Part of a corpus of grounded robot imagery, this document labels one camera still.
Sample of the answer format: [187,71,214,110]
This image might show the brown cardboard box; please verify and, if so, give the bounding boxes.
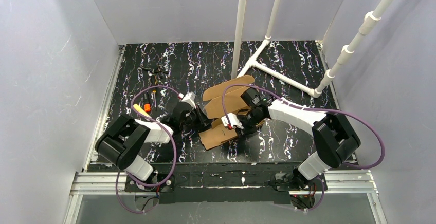
[199,75,265,150]

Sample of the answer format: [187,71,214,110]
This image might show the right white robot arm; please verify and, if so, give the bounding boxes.
[237,88,361,191]

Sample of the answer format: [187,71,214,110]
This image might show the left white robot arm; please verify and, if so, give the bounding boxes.
[95,102,212,187]

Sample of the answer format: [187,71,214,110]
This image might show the yellow black screwdriver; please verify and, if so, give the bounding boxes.
[151,90,157,109]

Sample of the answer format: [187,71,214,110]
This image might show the black pliers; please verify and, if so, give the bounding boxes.
[139,64,169,79]

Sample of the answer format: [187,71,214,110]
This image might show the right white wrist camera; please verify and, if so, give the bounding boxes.
[221,113,244,130]

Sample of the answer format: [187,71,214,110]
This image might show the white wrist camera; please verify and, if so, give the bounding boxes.
[178,92,196,109]
[221,113,244,130]

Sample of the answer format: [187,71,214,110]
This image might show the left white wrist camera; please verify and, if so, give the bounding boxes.
[178,92,196,109]

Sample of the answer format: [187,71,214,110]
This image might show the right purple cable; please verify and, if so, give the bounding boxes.
[221,84,386,212]

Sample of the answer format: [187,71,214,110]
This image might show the purple cable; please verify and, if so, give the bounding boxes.
[221,84,386,212]
[115,85,185,215]

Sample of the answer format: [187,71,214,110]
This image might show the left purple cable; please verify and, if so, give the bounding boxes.
[115,85,185,215]

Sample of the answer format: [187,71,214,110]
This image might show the white PVC pipe frame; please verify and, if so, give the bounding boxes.
[231,0,322,98]

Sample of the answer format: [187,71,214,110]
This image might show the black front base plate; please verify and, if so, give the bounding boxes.
[125,162,307,204]

